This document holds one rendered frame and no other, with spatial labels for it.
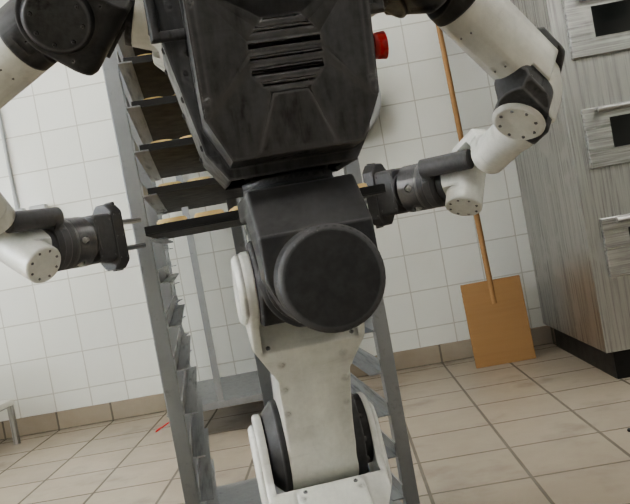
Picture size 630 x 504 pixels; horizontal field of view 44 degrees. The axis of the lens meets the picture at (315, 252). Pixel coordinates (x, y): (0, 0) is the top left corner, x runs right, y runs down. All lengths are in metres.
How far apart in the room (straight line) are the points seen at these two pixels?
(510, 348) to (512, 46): 2.98
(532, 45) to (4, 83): 0.70
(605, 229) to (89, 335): 2.68
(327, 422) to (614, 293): 2.31
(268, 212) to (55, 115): 3.63
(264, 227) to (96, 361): 3.60
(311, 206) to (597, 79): 2.58
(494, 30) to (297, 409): 0.59
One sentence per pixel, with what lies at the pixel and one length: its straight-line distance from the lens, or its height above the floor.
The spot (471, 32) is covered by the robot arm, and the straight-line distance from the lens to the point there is 1.11.
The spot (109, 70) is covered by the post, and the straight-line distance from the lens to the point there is 1.64.
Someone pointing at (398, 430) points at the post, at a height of 0.37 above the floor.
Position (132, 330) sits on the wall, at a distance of 4.33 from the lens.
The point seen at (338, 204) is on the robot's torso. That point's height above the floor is 0.84.
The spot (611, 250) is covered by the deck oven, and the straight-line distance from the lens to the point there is 3.30.
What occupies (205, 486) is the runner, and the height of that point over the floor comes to 0.32.
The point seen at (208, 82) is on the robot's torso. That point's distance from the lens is 0.85.
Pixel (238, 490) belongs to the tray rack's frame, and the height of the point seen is 0.15.
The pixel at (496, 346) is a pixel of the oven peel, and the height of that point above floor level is 0.09.
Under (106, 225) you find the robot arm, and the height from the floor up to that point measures 0.89.
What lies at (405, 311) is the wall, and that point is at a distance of 4.19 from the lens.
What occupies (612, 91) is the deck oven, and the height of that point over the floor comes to 1.15.
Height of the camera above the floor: 0.82
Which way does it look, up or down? 2 degrees down
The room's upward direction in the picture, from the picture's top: 10 degrees counter-clockwise
